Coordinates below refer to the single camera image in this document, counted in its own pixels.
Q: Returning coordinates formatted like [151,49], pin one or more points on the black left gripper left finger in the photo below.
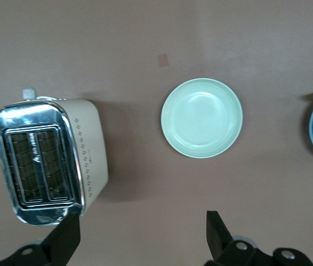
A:
[53,249]

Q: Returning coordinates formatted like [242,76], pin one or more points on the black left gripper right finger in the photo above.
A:
[224,249]

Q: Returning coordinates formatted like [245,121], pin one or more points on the mint green round plate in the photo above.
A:
[202,117]

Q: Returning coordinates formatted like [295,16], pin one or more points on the beige chrome two-slot toaster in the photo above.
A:
[89,144]

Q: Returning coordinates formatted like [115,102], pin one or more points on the brown tape patch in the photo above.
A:
[163,60]

